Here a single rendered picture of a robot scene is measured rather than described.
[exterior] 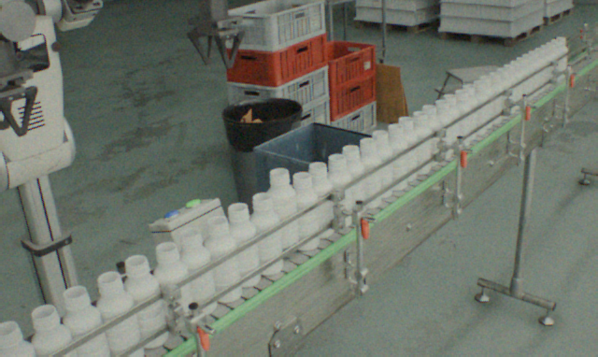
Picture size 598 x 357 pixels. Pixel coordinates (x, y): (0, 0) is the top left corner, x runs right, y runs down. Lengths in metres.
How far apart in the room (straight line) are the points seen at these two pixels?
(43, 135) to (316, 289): 0.73
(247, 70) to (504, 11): 4.58
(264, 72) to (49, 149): 2.40
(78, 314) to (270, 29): 2.87
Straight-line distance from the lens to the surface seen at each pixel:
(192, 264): 1.11
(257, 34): 3.75
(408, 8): 8.56
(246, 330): 1.22
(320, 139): 2.26
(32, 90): 0.99
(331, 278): 1.38
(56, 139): 1.56
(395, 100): 4.94
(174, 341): 1.13
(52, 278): 1.71
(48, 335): 0.98
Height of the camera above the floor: 1.69
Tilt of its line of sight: 23 degrees down
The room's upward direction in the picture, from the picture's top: 4 degrees counter-clockwise
